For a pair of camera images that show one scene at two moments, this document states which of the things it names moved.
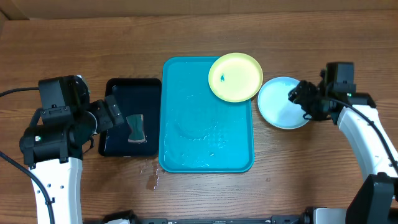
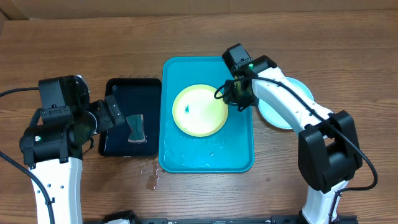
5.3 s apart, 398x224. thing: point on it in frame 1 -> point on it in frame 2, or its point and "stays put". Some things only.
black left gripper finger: x=114 y=110 stays put
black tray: x=134 y=96 stays put
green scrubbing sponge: x=136 y=122 stays put
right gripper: x=300 y=96 -> x=231 y=98
